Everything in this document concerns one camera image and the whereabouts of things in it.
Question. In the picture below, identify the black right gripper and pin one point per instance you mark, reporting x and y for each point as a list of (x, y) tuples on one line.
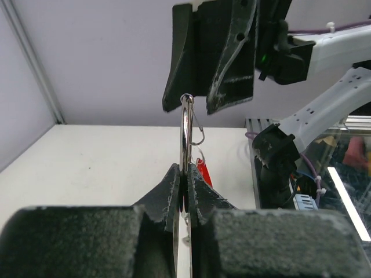
[(234, 41)]

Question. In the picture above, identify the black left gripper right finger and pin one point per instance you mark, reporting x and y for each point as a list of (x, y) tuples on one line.
[(229, 242)]

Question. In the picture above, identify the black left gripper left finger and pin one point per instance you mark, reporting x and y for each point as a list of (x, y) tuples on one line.
[(96, 241)]

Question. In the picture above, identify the large silver keyring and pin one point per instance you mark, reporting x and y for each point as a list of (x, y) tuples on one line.
[(187, 103)]

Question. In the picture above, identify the red key tag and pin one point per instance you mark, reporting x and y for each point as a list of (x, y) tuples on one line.
[(202, 168)]

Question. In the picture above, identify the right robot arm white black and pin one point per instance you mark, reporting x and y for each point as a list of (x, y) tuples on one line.
[(280, 145)]

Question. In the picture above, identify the aluminium frame post left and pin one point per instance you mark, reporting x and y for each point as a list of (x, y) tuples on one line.
[(13, 17)]

